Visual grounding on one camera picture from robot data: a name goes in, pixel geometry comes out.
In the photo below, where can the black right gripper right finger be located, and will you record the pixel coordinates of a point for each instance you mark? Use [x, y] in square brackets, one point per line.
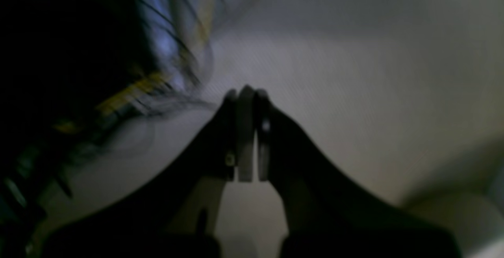
[329, 215]

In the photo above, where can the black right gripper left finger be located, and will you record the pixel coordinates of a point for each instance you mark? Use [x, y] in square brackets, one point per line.
[135, 227]

